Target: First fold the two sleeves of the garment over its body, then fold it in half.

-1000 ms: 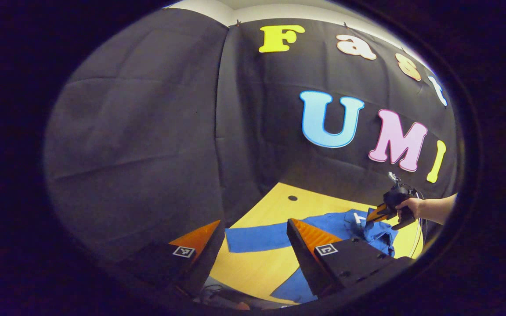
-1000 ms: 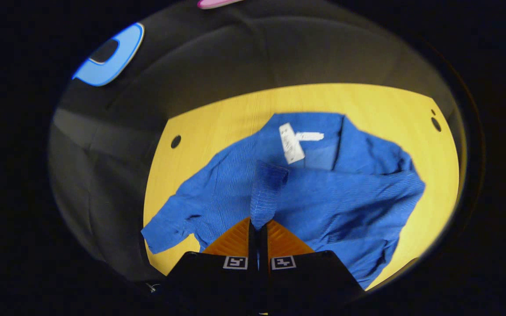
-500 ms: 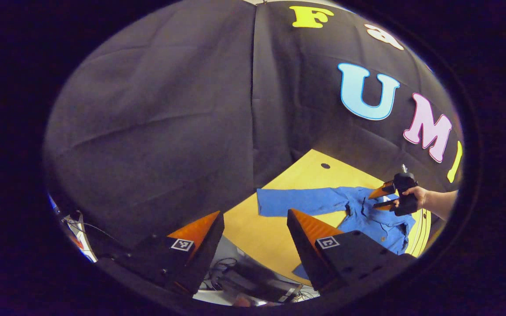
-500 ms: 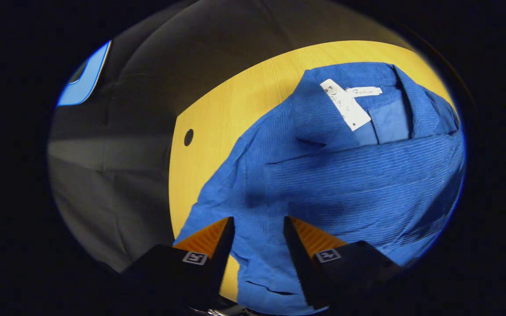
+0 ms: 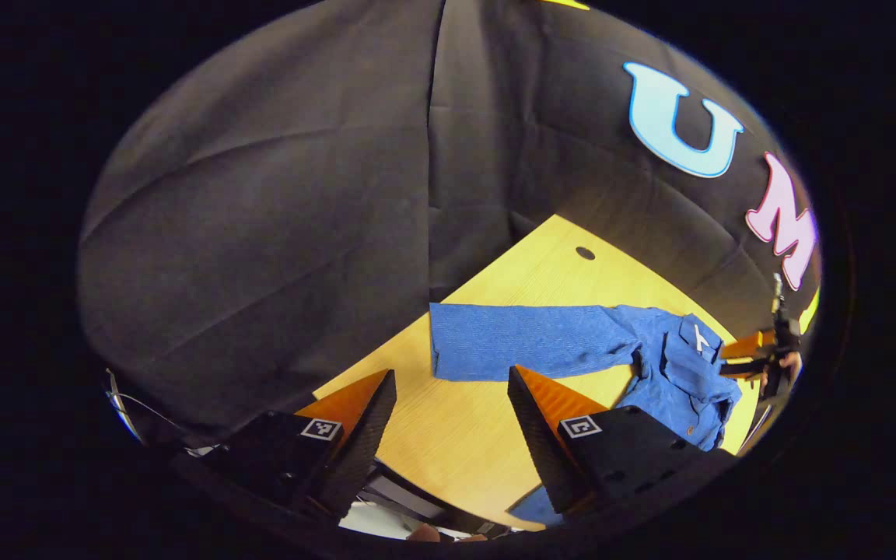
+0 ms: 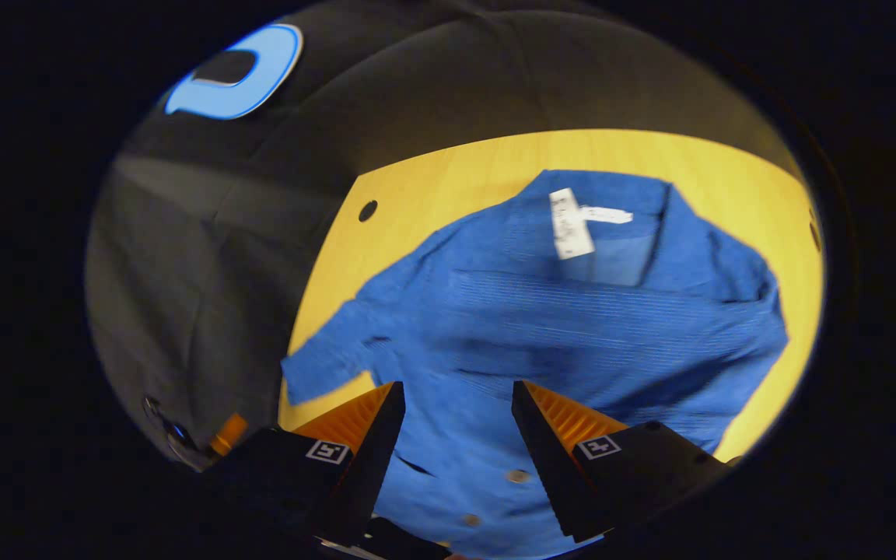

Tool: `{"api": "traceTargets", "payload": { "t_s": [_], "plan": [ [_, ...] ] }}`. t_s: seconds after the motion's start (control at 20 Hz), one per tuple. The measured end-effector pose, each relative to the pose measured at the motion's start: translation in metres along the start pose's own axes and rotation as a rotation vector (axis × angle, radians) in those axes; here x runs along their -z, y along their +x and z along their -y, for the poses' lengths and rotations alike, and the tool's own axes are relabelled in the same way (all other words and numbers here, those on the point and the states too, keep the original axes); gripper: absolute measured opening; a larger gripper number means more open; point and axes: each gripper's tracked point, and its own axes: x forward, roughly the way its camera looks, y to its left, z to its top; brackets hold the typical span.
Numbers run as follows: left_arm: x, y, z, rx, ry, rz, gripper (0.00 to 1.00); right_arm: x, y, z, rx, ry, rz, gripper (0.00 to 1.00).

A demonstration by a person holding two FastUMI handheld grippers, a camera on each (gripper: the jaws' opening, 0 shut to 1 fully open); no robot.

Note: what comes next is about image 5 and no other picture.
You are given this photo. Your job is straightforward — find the black backdrop cloth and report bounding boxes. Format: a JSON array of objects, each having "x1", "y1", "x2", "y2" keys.
[{"x1": 79, "y1": 0, "x2": 822, "y2": 448}]

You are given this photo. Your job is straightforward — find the thin grey cable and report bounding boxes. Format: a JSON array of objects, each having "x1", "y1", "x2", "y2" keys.
[{"x1": 104, "y1": 369, "x2": 186, "y2": 438}]

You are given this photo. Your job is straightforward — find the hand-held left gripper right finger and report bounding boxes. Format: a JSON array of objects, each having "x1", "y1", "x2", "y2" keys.
[{"x1": 507, "y1": 366, "x2": 737, "y2": 516}]

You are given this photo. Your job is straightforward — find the blue button shirt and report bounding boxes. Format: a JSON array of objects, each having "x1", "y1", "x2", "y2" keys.
[{"x1": 429, "y1": 302, "x2": 744, "y2": 527}]

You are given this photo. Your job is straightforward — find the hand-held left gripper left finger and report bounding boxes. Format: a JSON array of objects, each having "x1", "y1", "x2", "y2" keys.
[{"x1": 172, "y1": 369, "x2": 398, "y2": 520}]

